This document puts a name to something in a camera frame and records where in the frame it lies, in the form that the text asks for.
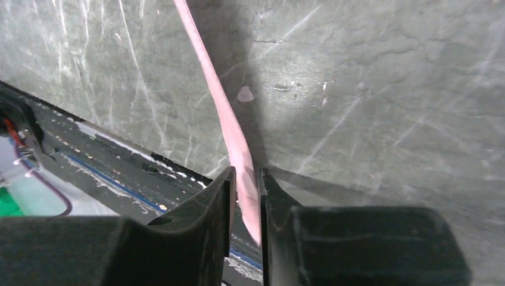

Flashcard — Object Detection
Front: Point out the pink and black folding umbrella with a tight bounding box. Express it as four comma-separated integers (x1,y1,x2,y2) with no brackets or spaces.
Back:
174,0,261,245

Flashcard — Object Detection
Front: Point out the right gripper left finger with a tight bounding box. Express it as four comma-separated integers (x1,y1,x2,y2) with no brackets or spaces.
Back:
1,167,236,285

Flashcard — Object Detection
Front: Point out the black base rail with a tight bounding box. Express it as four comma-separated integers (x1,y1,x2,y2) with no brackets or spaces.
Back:
1,83,263,285

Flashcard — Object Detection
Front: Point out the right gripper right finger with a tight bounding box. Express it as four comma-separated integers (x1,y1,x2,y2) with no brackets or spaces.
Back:
259,169,472,286

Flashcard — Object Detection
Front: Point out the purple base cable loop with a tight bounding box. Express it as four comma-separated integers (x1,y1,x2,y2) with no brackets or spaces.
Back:
0,118,74,218

